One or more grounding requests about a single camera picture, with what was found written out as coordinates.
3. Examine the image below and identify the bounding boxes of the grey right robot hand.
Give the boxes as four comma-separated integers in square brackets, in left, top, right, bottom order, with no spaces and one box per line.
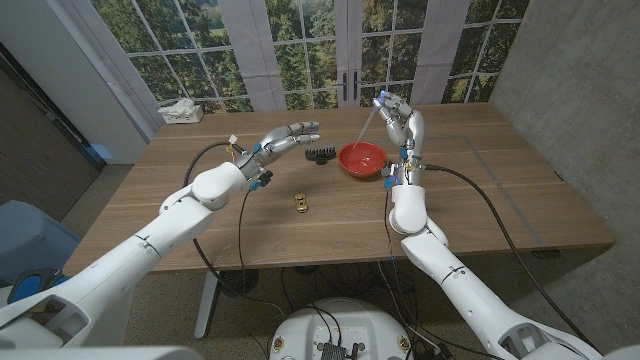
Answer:
[372,89,426,186]

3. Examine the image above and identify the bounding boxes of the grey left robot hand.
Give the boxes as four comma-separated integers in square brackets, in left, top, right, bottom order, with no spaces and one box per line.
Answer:
[233,120,321,181]

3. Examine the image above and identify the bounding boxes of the clear plastic pipette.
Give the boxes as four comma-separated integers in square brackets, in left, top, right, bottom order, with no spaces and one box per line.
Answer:
[353,105,379,149]

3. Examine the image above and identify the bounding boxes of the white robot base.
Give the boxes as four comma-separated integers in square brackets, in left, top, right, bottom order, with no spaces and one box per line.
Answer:
[268,297,415,360]

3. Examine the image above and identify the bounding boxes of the red speckled bowl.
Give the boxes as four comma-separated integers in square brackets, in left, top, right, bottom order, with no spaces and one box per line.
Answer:
[337,141,388,179]

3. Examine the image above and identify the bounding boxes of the black hair claw clip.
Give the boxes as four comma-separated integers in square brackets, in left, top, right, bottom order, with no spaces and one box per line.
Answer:
[304,145,338,166]

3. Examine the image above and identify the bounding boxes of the white power strip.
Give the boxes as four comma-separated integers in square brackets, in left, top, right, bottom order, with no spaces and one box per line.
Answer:
[162,105,205,125]

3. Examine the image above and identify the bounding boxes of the printed window backdrop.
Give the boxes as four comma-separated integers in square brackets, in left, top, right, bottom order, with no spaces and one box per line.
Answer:
[89,0,531,114]

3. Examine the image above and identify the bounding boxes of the crumpled white tissue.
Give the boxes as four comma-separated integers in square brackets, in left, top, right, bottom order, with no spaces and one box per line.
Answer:
[157,97,196,118]

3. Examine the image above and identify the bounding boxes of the round black floor stand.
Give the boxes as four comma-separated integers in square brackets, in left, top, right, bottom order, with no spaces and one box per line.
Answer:
[219,268,260,299]

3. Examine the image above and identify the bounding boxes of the white table leg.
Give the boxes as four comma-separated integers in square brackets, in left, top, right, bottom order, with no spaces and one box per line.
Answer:
[193,270,221,340]

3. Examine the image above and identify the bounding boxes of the blue chair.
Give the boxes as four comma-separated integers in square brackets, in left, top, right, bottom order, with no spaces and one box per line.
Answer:
[0,199,82,286]

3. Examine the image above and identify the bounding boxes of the blue foot pedals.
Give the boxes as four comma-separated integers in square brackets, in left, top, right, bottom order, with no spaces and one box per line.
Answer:
[7,267,69,304]

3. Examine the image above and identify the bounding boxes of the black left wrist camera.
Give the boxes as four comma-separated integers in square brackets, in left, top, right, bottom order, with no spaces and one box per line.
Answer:
[249,170,274,192]

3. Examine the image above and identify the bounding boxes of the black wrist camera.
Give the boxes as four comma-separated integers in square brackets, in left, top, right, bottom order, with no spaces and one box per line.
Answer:
[382,164,401,191]
[249,170,274,192]

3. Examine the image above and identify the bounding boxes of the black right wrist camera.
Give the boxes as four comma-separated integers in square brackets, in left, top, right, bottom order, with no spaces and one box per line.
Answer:
[382,164,401,191]

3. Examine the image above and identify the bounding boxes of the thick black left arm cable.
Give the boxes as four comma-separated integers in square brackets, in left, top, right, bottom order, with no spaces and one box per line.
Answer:
[183,141,284,322]

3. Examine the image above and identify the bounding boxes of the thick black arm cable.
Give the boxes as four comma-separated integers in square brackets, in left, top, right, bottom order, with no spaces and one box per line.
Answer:
[423,163,601,351]
[183,141,284,322]

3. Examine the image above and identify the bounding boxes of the thin black left wrist cable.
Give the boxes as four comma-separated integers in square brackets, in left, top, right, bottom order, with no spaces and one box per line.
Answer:
[237,189,252,274]

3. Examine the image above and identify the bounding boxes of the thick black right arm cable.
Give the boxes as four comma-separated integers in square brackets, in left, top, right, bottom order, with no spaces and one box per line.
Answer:
[423,163,601,351]

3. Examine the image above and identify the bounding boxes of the black floor cable tangle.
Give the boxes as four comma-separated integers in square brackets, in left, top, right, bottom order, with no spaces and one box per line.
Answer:
[279,259,419,321]

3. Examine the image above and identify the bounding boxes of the white floor cable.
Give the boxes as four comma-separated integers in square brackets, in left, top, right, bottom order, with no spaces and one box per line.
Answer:
[377,260,444,354]

